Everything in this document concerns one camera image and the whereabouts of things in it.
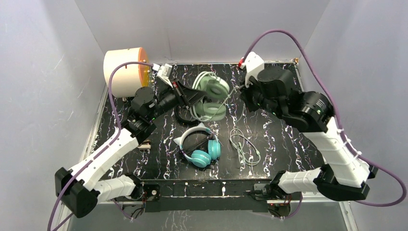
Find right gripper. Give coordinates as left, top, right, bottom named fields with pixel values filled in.
left=238, top=73, right=284, bottom=120

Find black headphones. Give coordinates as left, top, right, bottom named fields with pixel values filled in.
left=174, top=105, right=202, bottom=126

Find green headphone cable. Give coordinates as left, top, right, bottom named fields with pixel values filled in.
left=191, top=86, right=261, bottom=167

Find teal cat-ear headphones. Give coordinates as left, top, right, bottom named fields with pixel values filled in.
left=174, top=123, right=221, bottom=168

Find green headphones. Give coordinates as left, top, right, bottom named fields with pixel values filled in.
left=190, top=71, right=230, bottom=122

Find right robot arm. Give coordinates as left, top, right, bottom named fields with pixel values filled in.
left=240, top=66, right=378, bottom=201

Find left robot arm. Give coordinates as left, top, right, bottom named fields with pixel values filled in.
left=55, top=80, right=208, bottom=218

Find small tan white clip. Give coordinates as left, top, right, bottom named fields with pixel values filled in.
left=138, top=140, right=152, bottom=150

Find cream cylindrical drum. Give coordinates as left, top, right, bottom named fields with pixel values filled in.
left=103, top=47, right=151, bottom=98

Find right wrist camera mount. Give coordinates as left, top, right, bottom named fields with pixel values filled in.
left=238, top=51, right=265, bottom=88

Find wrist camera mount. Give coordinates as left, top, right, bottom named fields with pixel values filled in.
left=152, top=64, right=173, bottom=88
left=238, top=51, right=265, bottom=88

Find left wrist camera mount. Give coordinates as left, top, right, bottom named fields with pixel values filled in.
left=152, top=64, right=173, bottom=88

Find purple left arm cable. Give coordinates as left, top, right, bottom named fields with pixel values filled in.
left=47, top=61, right=160, bottom=231

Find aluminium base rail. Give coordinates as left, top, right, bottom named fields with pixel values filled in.
left=57, top=179, right=357, bottom=231

